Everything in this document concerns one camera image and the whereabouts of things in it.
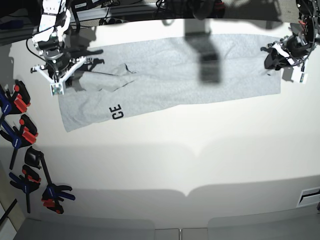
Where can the grey T-shirt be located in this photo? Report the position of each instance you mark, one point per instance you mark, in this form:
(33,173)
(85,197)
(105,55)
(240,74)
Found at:
(147,76)

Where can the blue red bar clamp middle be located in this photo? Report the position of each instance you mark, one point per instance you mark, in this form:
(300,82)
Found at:
(24,136)

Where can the blue red bar clamp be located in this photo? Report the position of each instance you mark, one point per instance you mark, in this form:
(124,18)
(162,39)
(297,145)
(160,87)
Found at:
(15,103)
(28,182)
(24,136)

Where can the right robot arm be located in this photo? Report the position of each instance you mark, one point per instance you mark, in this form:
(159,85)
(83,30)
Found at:
(58,18)

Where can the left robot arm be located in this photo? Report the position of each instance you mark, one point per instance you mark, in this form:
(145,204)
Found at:
(309,20)

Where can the black red bar clamp bottom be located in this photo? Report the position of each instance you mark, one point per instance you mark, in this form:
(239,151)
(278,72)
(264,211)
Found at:
(53,194)

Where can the white label plate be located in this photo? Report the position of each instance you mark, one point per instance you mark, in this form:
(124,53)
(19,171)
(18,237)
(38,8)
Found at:
(309,197)

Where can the blue red bar clamp upper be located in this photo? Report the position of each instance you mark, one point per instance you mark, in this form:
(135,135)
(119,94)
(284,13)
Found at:
(15,103)

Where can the blue red bar clamp lower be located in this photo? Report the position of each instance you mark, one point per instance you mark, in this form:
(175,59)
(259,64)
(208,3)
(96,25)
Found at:
(28,182)

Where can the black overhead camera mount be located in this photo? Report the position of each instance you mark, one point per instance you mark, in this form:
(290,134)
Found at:
(189,9)

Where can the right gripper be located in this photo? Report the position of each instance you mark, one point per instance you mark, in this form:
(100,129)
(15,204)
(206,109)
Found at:
(59,70)

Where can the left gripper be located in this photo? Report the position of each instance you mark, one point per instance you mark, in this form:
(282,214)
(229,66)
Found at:
(288,52)

